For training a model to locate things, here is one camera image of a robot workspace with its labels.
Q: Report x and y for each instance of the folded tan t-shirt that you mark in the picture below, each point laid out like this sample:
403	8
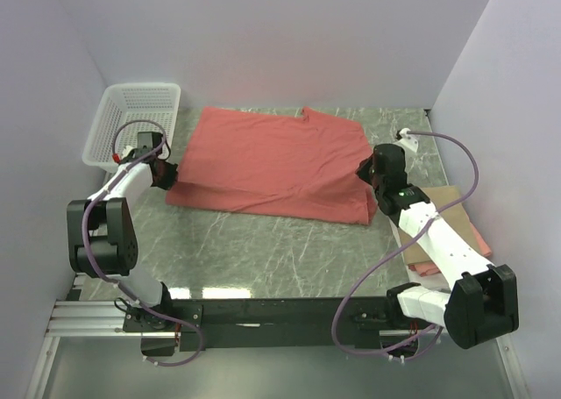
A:
456	223

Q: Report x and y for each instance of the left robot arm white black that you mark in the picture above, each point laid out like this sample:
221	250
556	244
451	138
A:
100	235

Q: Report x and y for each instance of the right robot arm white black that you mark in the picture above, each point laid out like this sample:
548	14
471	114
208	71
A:
482	302

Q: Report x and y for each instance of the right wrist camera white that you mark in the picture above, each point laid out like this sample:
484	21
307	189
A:
407	140

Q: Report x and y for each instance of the aluminium rail frame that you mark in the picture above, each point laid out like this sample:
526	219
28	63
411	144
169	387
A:
73	318

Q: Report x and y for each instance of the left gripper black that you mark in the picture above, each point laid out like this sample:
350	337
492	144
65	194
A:
171	176

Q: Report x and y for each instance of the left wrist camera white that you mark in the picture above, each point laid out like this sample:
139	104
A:
123	156

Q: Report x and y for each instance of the red t-shirt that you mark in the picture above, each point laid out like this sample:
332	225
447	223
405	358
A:
282	166

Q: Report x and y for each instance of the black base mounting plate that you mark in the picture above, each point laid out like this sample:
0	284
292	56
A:
365	323

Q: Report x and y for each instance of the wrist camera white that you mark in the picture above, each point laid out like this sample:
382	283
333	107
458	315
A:
407	140
123	156

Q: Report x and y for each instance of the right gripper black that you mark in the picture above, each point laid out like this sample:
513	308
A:
363	170

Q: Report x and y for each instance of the white plastic basket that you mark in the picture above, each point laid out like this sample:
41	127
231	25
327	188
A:
125	110

